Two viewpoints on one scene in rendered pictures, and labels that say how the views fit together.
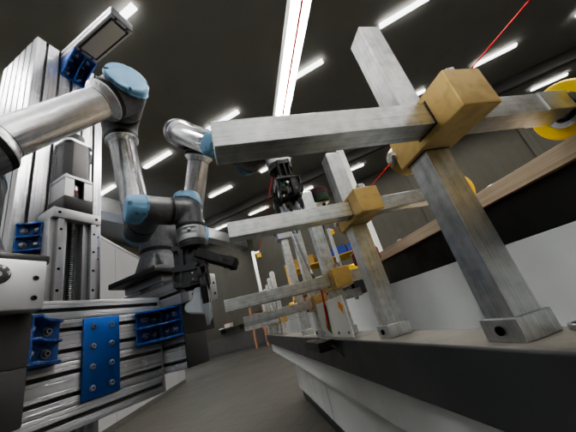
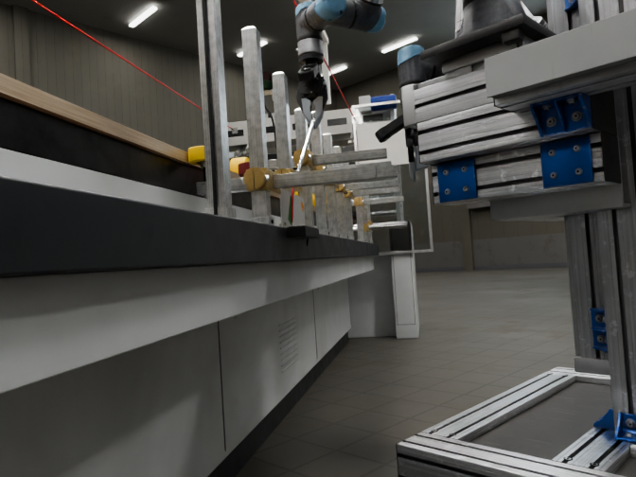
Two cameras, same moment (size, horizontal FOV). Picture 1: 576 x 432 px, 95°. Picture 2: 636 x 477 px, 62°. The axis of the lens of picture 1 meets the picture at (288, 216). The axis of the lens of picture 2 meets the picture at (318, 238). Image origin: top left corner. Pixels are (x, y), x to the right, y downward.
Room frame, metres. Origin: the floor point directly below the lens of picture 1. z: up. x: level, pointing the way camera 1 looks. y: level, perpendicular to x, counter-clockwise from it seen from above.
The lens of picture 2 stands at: (2.10, 0.63, 0.62)
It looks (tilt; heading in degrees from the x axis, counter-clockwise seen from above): 2 degrees up; 205
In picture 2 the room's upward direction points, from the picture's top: 4 degrees counter-clockwise
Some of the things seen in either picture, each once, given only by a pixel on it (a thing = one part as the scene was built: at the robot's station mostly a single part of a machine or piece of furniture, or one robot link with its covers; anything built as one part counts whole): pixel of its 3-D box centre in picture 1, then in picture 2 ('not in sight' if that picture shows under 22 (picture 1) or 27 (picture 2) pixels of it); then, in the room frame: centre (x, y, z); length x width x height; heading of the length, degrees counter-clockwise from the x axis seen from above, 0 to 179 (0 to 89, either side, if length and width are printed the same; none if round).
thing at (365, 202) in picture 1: (356, 212); (305, 160); (0.53, -0.14, 0.95); 0.14 x 0.06 x 0.05; 14
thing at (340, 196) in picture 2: not in sight; (340, 197); (-0.17, -0.32, 0.90); 0.04 x 0.04 x 0.48; 14
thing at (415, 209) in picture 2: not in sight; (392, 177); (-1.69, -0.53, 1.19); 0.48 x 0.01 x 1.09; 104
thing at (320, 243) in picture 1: (326, 261); (284, 157); (0.80, -0.07, 0.91); 0.04 x 0.04 x 0.48; 14
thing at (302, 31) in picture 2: not in sight; (309, 24); (0.71, -0.01, 1.30); 0.09 x 0.08 x 0.11; 53
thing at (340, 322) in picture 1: (331, 318); (293, 211); (0.82, -0.04, 0.75); 0.26 x 0.01 x 0.10; 14
